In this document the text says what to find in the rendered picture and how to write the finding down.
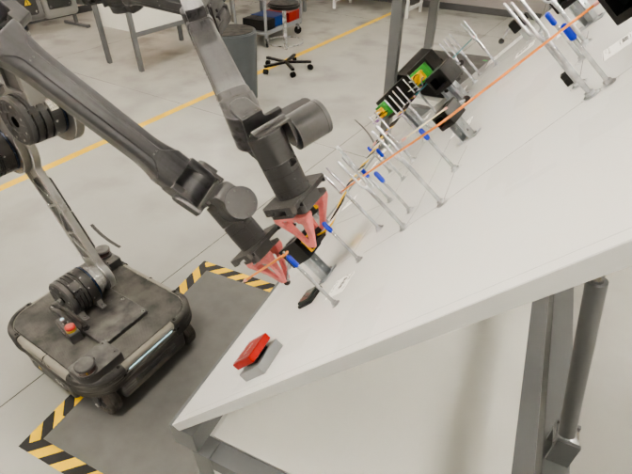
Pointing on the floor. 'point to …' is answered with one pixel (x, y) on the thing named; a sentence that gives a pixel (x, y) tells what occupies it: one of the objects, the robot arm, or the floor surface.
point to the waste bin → (244, 52)
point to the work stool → (284, 33)
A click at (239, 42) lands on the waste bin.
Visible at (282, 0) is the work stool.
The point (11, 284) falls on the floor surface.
